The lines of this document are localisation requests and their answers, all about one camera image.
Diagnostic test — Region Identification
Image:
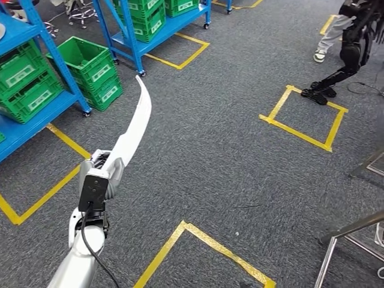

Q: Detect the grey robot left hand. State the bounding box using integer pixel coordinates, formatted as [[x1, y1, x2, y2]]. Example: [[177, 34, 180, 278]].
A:
[[78, 150, 125, 201]]

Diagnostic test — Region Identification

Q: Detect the white curved plastic part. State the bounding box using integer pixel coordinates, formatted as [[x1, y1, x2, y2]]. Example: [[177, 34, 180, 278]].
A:
[[102, 75, 152, 170]]

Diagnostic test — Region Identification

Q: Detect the blue metal shelf rack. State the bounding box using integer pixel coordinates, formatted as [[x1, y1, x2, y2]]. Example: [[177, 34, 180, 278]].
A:
[[0, 0, 93, 164], [91, 0, 212, 77]]

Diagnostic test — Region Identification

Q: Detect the person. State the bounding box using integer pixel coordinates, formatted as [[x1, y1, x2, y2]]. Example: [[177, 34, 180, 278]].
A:
[[312, 14, 355, 64]]

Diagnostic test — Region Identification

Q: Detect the black humanoid robot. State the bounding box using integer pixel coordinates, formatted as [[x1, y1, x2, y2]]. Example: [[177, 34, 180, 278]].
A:
[[301, 0, 384, 107]]

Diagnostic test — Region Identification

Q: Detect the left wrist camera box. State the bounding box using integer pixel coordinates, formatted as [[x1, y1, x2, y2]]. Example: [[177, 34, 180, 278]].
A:
[[78, 168, 109, 214]]

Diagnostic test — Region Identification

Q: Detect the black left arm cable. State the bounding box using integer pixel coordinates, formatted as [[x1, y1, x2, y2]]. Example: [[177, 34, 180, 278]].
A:
[[80, 202, 121, 288]]

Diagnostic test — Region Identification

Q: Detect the chrome tube frame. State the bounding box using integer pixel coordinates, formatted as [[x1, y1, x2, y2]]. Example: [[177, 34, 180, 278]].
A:
[[315, 148, 384, 288]]

